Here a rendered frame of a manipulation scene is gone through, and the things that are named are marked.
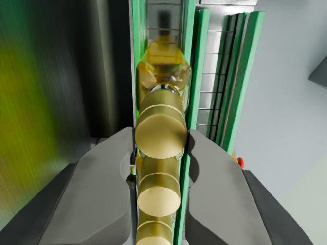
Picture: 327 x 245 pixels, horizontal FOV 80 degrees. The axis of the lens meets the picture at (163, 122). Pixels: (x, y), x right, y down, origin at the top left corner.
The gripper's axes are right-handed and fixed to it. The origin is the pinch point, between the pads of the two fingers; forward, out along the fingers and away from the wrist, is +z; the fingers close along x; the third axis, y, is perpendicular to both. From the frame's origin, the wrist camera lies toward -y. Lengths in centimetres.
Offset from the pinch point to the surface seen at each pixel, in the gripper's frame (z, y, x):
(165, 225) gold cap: 0.4, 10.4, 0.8
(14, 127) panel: 2.9, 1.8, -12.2
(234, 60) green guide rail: 24.5, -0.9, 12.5
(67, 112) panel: 11.8, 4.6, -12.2
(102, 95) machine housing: 36.5, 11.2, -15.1
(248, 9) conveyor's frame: 27.4, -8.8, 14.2
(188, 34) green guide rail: 18.8, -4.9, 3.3
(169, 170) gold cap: 1.1, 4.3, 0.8
